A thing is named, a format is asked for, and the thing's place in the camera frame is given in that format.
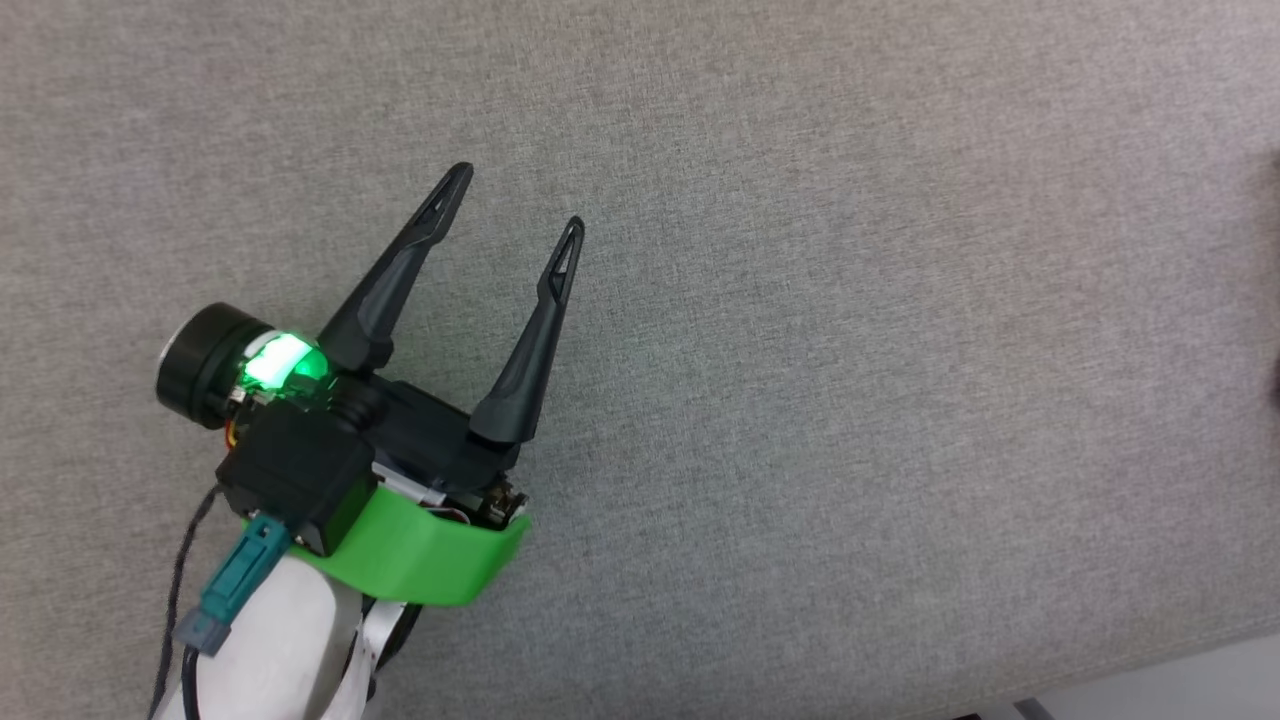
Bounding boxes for grey fabric sofa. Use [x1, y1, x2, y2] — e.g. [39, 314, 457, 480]
[0, 0, 1280, 720]

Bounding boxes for white label strap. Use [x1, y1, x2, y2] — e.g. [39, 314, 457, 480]
[325, 598, 403, 720]

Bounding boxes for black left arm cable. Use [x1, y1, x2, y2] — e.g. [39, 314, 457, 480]
[148, 484, 223, 720]

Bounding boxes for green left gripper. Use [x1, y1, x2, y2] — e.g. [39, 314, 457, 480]
[243, 162, 587, 609]

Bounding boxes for teal left camera connector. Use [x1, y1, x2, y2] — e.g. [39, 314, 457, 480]
[174, 514, 294, 659]

